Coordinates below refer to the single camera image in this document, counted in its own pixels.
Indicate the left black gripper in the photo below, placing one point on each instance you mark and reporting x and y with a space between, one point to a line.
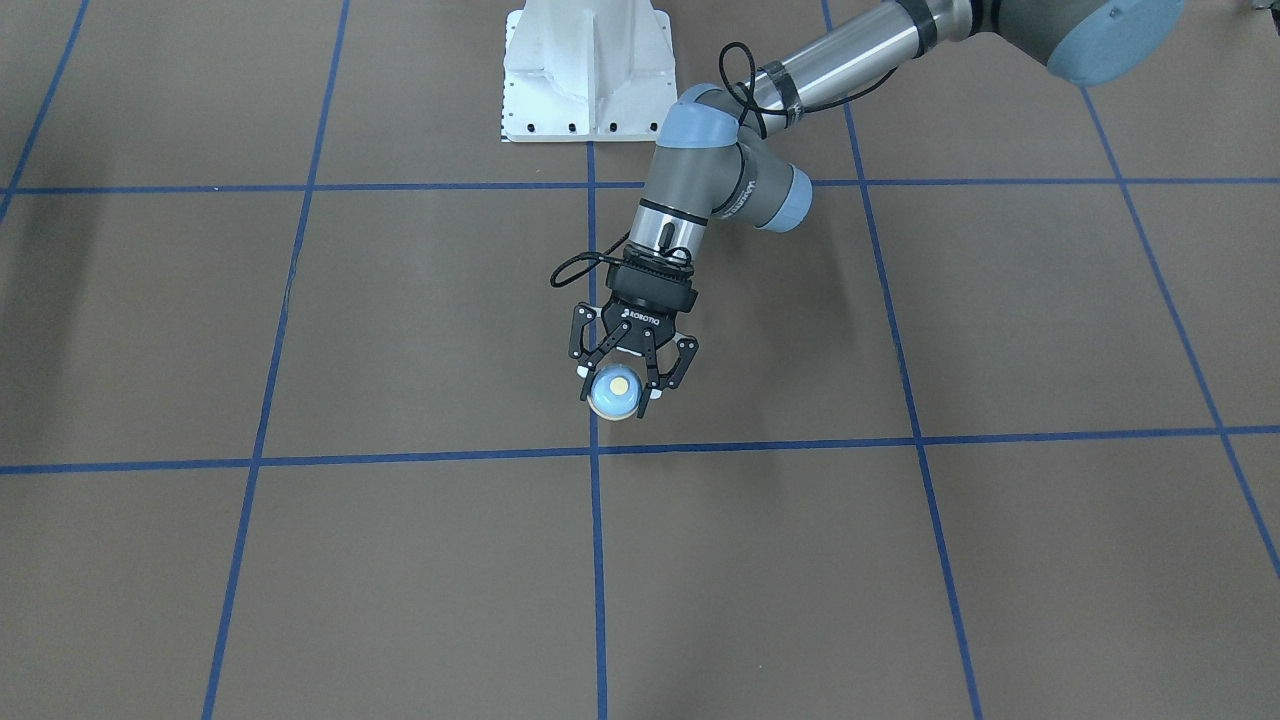
634 328

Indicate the light blue call bell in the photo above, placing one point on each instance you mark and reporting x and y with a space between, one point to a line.
615 392

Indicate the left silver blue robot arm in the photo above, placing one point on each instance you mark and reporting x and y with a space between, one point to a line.
712 161

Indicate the white camera stand pedestal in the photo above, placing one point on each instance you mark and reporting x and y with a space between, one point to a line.
586 71

